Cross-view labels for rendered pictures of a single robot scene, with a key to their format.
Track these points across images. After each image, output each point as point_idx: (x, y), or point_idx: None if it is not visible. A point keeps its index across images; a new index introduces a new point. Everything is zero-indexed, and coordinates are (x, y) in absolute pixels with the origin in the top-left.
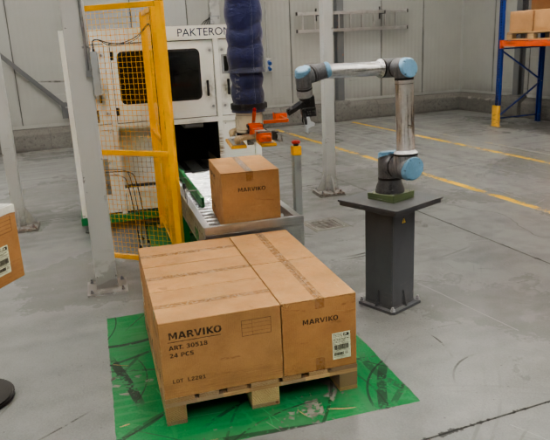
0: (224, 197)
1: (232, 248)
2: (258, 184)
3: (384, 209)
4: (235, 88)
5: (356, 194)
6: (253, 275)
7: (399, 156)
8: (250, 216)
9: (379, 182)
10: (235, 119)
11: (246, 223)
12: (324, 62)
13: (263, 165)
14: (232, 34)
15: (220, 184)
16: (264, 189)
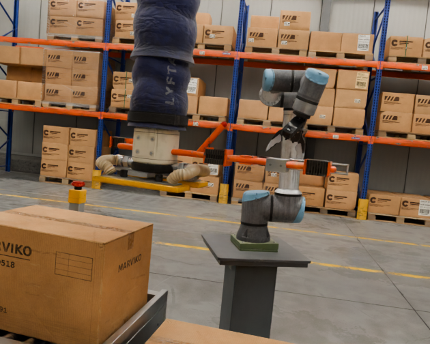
0: (104, 287)
1: None
2: (136, 253)
3: (295, 261)
4: (162, 84)
5: (213, 247)
6: None
7: (294, 196)
8: (123, 311)
9: (252, 229)
10: (137, 140)
11: (131, 327)
12: None
13: (112, 220)
14: None
15: (93, 263)
16: (140, 259)
